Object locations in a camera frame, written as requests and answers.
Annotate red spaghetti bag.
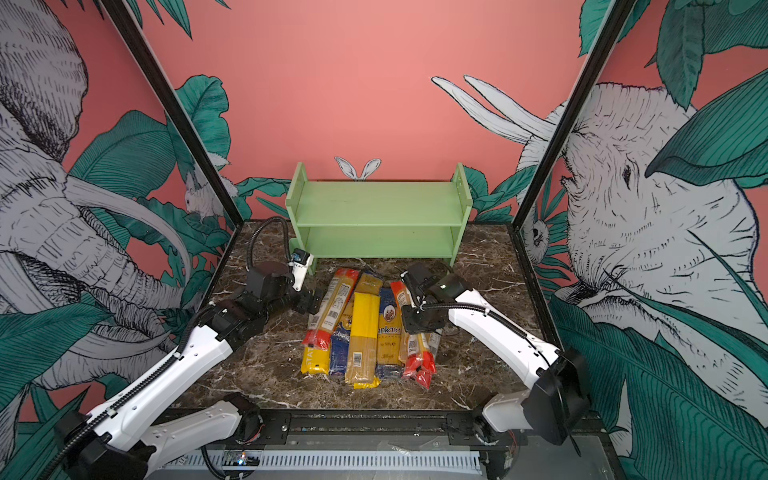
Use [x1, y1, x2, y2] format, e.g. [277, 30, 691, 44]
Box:
[390, 281, 419, 383]
[415, 329, 442, 389]
[302, 268, 360, 350]

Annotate small yellow pasta bag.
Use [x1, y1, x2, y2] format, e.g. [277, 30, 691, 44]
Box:
[355, 272, 384, 296]

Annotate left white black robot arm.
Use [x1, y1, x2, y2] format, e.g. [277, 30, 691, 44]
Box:
[38, 239, 321, 479]

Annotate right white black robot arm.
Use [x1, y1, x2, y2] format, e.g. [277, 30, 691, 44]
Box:
[401, 263, 591, 445]

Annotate green two-tier shelf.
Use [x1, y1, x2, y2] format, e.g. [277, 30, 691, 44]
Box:
[285, 163, 473, 265]

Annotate blue Ankara spaghetti bag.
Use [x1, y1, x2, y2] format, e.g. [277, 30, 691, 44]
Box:
[375, 287, 404, 381]

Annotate yellow Tatime spaghetti bag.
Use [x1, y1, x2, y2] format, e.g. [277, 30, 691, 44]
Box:
[300, 346, 331, 375]

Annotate blue Barilla spaghetti box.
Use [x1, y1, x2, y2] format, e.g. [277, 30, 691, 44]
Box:
[329, 298, 354, 378]

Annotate long yellow spaghetti bag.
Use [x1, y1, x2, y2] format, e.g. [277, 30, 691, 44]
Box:
[345, 293, 380, 389]

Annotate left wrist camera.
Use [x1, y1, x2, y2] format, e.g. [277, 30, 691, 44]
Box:
[289, 248, 314, 292]

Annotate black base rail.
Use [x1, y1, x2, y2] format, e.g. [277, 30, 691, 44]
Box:
[161, 409, 607, 448]

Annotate white slotted cable duct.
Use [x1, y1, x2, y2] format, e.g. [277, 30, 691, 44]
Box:
[164, 449, 484, 474]

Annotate left black frame post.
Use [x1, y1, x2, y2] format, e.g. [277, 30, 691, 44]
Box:
[100, 0, 244, 227]

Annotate black frame post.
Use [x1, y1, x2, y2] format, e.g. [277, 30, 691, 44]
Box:
[100, 0, 244, 227]
[512, 0, 635, 233]

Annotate right black frame post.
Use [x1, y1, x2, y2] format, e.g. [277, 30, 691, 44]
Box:
[512, 0, 635, 233]

